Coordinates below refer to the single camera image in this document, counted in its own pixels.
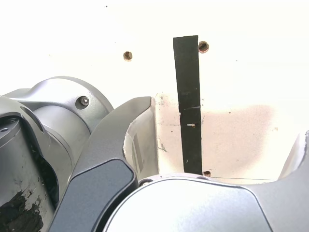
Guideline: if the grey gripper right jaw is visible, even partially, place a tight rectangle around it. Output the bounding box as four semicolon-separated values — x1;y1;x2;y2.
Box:
103;130;309;232

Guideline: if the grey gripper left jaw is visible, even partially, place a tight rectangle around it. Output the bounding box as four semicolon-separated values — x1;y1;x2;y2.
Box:
48;96;160;232

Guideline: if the black tape strip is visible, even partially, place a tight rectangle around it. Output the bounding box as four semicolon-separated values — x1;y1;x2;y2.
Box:
172;35;204;176

